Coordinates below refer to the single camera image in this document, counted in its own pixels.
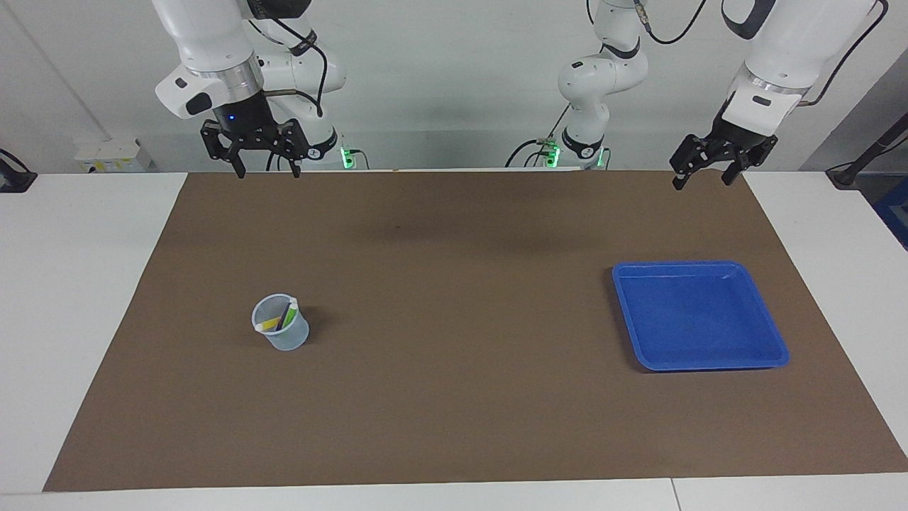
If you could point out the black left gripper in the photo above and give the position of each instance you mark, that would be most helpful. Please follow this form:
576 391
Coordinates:
738 135

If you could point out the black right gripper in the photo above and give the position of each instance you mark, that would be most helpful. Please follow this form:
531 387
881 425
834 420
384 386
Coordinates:
245 124

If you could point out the green pen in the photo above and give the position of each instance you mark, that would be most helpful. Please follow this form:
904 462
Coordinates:
290 312

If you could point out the purple pen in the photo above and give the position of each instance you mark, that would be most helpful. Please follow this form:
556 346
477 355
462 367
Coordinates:
282 321

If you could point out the yellow pen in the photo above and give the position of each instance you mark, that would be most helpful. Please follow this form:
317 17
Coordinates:
268 326

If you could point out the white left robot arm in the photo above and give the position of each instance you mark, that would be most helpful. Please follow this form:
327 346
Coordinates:
603 78

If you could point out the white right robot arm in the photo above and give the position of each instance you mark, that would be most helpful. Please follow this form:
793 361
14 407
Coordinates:
206 35

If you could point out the white plug with green light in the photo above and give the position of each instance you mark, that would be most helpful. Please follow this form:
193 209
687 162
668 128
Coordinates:
550 152
349 157

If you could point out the black stand with pole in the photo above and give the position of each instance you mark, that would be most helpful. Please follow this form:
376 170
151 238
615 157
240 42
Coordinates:
844 175

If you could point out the white box with yellow stickers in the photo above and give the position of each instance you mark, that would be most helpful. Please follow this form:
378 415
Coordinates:
106 152

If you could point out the blue plastic tray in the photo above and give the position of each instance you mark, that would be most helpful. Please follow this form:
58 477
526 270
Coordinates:
702 319

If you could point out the blue crate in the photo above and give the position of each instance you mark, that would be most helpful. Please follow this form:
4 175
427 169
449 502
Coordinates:
895 213

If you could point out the translucent plastic cup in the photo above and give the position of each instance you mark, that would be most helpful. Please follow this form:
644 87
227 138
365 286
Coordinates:
291 342

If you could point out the black table clamp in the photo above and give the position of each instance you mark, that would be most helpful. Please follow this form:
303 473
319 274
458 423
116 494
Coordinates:
18 181

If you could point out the brown table mat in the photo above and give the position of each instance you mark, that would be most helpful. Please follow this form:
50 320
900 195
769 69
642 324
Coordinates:
454 355

